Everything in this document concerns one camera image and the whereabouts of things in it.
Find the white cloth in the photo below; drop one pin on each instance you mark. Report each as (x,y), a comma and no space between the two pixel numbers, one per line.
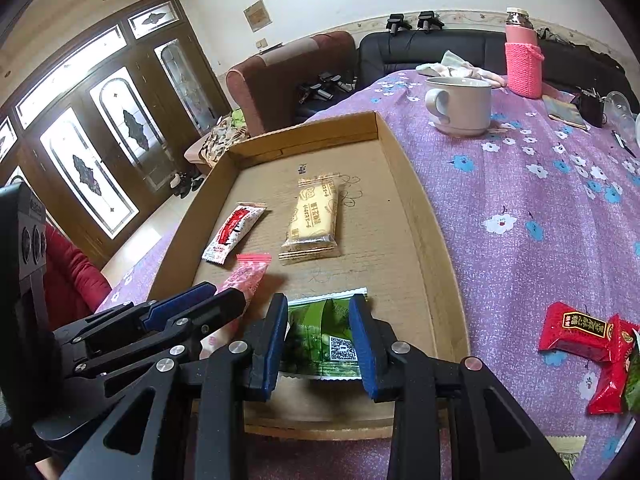
(452,62)

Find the red snack packet black label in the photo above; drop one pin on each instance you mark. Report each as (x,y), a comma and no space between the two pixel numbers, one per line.
(570,332)

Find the purple floral tablecloth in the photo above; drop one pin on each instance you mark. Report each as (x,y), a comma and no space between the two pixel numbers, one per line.
(500,185)

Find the red and white snack packet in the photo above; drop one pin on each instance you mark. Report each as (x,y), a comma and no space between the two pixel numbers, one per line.
(232,232)

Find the dark shoe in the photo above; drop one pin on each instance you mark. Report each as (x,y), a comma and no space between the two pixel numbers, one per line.
(193,181)
(177,184)

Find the white ceramic mug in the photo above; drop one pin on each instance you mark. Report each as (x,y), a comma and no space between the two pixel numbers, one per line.
(465,105)

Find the green booklet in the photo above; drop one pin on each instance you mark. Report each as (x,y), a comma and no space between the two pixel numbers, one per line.
(565,112)

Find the pale green-printed packet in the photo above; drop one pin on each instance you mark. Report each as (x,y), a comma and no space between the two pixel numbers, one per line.
(570,455)

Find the spare black gripper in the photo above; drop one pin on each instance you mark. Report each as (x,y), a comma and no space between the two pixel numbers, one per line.
(314,92)
(336,82)
(398,22)
(430,20)

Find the plain red snack packet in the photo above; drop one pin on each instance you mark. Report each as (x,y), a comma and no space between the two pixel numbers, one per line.
(612,375)

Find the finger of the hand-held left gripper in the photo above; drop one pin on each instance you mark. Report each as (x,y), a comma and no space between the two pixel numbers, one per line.
(220,307)
(175,304)

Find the pink cartoon snack packet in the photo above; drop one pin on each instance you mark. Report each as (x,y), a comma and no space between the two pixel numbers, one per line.
(247,275)

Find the beige biscuit packet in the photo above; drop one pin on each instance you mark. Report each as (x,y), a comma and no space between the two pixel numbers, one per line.
(311,220)

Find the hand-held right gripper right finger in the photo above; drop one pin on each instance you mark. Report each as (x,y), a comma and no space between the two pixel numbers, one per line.
(364,355)

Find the wall switch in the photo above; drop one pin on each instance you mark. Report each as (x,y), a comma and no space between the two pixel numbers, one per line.
(260,43)

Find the dark green snack packet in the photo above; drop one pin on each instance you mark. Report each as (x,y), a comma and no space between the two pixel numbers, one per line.
(634,385)

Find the shallow cardboard tray box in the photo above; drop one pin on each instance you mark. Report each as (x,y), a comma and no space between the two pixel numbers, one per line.
(380,240)

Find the green snack packet white edge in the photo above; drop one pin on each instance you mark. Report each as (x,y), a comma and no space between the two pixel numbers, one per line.
(320,340)

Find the patterned cream blanket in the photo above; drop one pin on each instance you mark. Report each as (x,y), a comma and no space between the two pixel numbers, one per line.
(225,135)

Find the wooden glass-panelled door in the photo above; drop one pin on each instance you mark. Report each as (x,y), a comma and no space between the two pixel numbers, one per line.
(145,75)

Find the small wall plaque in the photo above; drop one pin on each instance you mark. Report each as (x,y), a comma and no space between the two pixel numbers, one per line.
(257,15)

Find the black pen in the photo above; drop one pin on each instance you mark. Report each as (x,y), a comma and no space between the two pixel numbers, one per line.
(622,142)

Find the black leather sofa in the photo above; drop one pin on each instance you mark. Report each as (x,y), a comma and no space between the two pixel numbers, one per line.
(400,55)

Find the brown armchair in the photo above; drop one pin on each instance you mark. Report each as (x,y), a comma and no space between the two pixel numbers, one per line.
(280,75)

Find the pink bottle with knit sleeve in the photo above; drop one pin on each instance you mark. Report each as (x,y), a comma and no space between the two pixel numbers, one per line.
(522,65)

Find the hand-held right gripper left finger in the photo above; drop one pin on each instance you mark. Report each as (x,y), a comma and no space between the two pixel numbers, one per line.
(270,355)

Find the clear plastic cup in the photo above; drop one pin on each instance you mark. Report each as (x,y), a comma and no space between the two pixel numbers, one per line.
(620,107)

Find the red cloth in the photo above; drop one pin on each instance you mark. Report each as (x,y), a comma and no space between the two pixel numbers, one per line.
(70,275)

